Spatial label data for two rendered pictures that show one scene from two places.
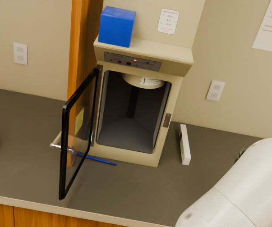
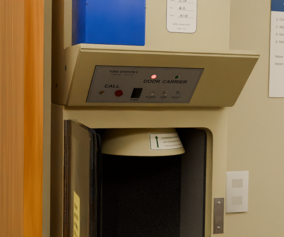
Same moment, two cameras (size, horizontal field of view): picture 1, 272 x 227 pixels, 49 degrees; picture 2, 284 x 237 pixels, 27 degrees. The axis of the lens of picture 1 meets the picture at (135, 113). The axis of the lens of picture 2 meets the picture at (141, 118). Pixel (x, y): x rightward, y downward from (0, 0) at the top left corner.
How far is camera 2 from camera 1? 0.55 m
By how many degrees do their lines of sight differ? 34
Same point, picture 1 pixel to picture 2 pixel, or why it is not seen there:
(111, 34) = (110, 23)
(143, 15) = not seen: hidden behind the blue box
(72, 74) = (33, 130)
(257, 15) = (260, 43)
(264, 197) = not seen: outside the picture
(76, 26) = (35, 22)
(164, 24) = (176, 18)
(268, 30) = (283, 63)
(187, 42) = (221, 43)
